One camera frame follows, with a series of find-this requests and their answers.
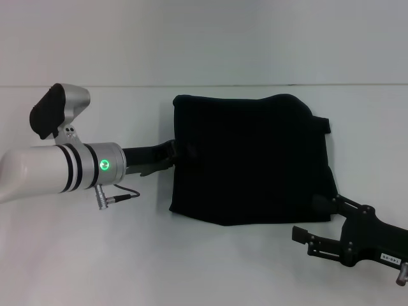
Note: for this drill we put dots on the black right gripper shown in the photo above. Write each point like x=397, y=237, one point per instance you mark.
x=373, y=239

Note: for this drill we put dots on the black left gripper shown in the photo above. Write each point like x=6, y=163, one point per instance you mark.
x=146, y=159

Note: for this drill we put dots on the black shirt with FREE print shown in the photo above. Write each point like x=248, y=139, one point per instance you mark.
x=248, y=159

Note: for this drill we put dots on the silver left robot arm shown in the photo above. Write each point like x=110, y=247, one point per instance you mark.
x=57, y=169

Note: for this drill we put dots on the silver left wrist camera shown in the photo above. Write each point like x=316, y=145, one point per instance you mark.
x=54, y=108

